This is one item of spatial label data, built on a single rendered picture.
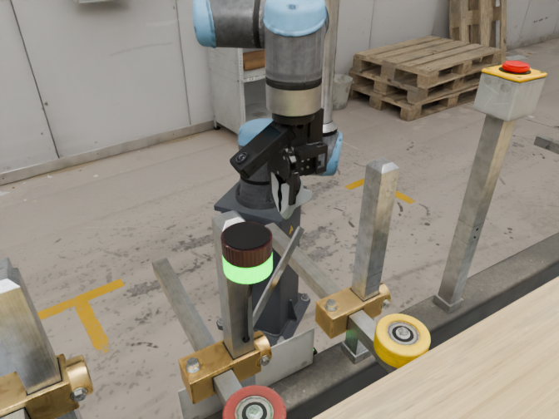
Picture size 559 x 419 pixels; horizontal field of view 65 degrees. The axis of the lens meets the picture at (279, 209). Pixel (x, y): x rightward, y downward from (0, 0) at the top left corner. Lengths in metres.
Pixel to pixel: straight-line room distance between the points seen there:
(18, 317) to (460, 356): 0.56
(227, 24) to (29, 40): 2.42
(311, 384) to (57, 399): 0.45
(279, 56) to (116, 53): 2.66
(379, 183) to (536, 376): 0.34
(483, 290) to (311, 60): 0.70
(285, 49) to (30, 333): 0.48
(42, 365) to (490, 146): 0.74
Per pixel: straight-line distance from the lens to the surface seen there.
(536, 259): 1.30
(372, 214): 0.69
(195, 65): 3.53
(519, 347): 0.75
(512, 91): 0.79
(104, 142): 3.41
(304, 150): 0.74
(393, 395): 0.64
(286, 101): 0.69
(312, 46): 0.68
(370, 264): 0.74
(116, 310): 2.09
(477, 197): 0.89
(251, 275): 0.51
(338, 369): 0.90
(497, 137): 0.84
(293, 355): 0.85
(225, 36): 0.81
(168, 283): 0.84
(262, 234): 0.51
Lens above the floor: 1.41
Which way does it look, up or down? 33 degrees down
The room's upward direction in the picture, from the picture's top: straight up
